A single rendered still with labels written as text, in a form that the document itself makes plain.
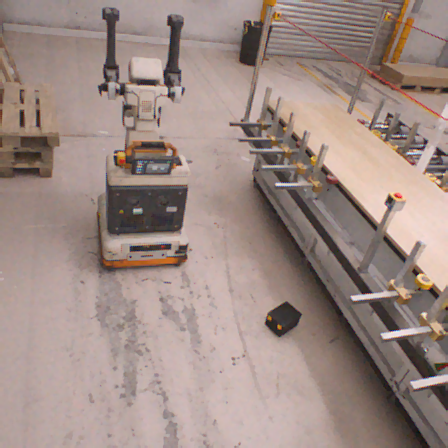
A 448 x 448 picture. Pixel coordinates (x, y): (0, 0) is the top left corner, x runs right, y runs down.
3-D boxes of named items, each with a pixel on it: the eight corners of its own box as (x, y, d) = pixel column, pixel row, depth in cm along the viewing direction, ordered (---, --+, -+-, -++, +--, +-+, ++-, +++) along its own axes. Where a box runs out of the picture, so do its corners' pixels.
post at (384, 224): (360, 273, 246) (391, 210, 220) (356, 267, 250) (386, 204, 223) (367, 272, 248) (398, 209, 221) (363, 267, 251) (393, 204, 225)
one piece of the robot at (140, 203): (181, 245, 323) (196, 145, 274) (107, 249, 305) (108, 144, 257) (173, 219, 348) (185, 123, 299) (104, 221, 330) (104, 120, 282)
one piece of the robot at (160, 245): (178, 251, 315) (179, 242, 310) (121, 254, 302) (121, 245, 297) (177, 248, 317) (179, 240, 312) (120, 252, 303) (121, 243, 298)
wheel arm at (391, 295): (350, 306, 210) (353, 300, 207) (347, 301, 212) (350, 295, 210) (420, 297, 224) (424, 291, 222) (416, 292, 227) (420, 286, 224)
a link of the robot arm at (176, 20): (171, 14, 279) (186, 16, 282) (167, 13, 290) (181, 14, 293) (166, 84, 300) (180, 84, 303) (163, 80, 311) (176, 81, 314)
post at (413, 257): (383, 312, 230) (422, 243, 202) (379, 307, 233) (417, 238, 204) (388, 311, 231) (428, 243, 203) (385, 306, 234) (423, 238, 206)
